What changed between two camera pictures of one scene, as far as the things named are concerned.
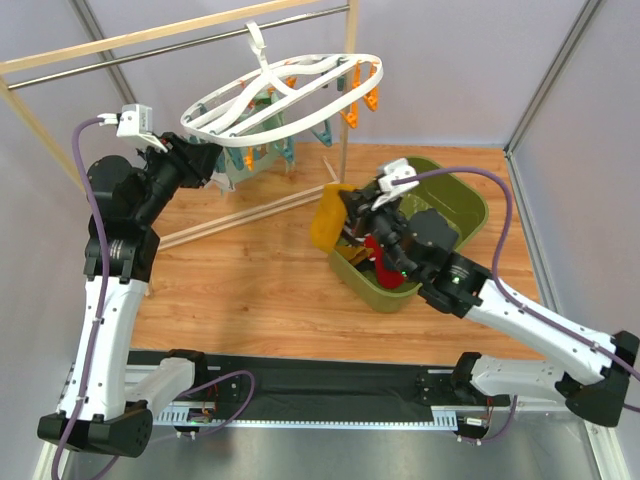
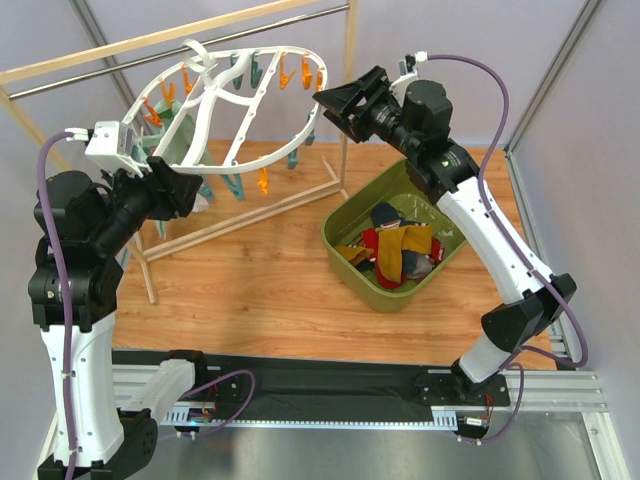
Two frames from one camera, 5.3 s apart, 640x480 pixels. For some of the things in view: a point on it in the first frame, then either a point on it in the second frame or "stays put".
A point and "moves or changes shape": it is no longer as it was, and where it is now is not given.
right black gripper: [358, 213] to [361, 107]
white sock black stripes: [222, 180] to [200, 204]
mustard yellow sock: [354, 255] stays put
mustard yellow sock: [330, 218] moves or changes shape
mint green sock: [240, 161] to [176, 138]
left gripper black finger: [200, 159] to [181, 189]
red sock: [386, 278] stays put
